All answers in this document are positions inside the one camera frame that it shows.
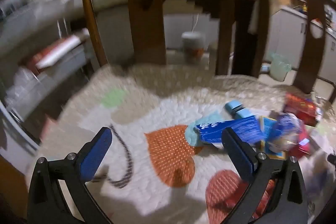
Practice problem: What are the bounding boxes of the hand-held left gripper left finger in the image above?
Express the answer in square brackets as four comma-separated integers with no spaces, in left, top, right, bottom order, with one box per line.
[27,126,113,224]

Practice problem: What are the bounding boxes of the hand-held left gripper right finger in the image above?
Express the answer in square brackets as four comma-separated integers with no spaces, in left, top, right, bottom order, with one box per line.
[221,127,308,224]

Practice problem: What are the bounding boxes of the blue white plastic wrapper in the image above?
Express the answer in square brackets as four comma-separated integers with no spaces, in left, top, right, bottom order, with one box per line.
[194,116,263,149]

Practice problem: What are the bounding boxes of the blue yellow box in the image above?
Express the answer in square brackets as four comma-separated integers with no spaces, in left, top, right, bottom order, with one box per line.
[259,116,289,161]

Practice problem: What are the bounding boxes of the small light blue box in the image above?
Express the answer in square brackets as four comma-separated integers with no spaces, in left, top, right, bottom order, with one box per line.
[224,100,256,121]

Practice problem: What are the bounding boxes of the blue white tissue pack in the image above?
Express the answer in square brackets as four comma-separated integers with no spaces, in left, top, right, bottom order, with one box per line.
[273,112,306,151]

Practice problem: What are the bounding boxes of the red cigarette pack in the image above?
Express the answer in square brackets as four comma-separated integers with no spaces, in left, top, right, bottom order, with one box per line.
[289,132,312,159]

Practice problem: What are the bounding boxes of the long red box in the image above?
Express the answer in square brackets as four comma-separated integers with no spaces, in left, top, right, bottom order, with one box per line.
[283,93,322,127]

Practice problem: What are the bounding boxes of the beige quilted blanket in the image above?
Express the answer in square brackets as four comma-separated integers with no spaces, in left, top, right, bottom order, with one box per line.
[26,64,336,224]

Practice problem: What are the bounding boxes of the bin with green bag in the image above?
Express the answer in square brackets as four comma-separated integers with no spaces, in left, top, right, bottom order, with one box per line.
[268,53,292,82]

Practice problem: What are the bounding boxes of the white plastic bucket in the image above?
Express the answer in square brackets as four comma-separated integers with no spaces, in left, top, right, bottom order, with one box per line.
[181,32,206,63]

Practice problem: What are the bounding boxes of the wooden chair with round hole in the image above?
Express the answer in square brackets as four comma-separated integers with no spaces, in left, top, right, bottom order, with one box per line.
[241,0,336,98]

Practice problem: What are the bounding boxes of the grey kitchen cabinets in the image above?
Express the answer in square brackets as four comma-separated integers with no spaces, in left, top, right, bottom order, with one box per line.
[270,5,336,76]

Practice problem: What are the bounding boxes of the dark wooden chair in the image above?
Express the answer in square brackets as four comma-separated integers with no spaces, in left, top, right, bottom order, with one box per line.
[70,0,247,75]

